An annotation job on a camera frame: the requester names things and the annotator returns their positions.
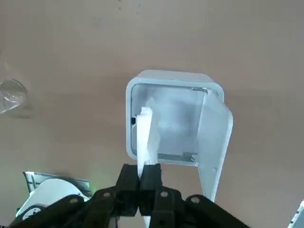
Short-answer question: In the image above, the large glass beaker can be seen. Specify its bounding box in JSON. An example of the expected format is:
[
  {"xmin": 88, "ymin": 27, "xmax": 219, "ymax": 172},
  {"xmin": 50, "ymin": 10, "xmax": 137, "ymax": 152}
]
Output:
[{"xmin": 0, "ymin": 79, "xmax": 29, "ymax": 115}]

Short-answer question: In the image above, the white tissue sheet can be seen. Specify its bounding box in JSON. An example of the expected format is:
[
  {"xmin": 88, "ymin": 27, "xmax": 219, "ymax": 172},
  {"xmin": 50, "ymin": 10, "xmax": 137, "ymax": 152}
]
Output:
[{"xmin": 135, "ymin": 106, "xmax": 159, "ymax": 228}]

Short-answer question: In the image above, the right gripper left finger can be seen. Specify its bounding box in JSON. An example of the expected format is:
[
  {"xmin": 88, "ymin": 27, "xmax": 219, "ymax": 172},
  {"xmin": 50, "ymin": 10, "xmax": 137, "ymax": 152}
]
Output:
[{"xmin": 9, "ymin": 163, "xmax": 140, "ymax": 228}]

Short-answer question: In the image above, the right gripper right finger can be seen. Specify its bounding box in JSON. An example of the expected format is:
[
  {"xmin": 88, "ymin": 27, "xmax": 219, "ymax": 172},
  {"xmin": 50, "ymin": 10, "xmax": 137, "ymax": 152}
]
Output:
[{"xmin": 139, "ymin": 163, "xmax": 250, "ymax": 228}]

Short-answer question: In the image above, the white lidded trash bin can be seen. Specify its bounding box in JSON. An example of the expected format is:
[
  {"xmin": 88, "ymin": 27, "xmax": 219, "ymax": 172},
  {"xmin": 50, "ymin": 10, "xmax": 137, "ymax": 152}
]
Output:
[{"xmin": 125, "ymin": 69, "xmax": 234, "ymax": 203}]

